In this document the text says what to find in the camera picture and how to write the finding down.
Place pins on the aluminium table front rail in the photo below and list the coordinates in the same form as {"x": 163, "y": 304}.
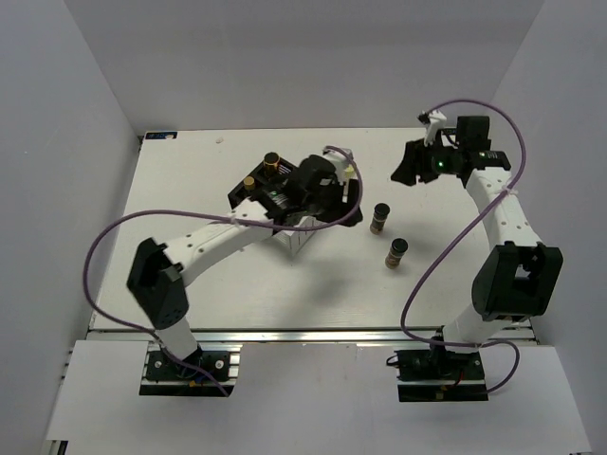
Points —
{"x": 516, "y": 333}

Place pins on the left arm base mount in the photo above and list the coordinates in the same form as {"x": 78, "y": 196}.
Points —
{"x": 214, "y": 375}

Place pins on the brown spice bottle black cap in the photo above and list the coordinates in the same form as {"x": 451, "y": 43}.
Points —
{"x": 380, "y": 215}

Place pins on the white two-slot organizer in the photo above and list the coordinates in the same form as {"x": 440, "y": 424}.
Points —
{"x": 291, "y": 242}

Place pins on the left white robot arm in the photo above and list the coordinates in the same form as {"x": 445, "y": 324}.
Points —
{"x": 161, "y": 273}

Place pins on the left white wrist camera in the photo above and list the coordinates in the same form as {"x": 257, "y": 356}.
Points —
{"x": 341, "y": 160}

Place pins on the black two-slot organizer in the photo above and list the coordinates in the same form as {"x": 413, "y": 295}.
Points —
{"x": 269, "y": 192}

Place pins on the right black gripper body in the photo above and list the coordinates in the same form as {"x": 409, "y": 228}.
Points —
{"x": 443, "y": 160}

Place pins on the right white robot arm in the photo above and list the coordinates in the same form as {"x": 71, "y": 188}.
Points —
{"x": 517, "y": 279}

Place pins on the amber bottle orange cap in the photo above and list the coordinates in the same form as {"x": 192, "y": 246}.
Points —
{"x": 271, "y": 164}

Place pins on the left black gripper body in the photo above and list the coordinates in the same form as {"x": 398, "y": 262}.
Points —
{"x": 321, "y": 206}

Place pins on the yellow bottle gold cap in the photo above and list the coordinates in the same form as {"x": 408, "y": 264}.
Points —
{"x": 249, "y": 183}

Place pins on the left blue table sticker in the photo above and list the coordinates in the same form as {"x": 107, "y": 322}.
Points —
{"x": 166, "y": 135}

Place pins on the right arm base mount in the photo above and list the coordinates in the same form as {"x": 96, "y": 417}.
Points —
{"x": 434, "y": 375}

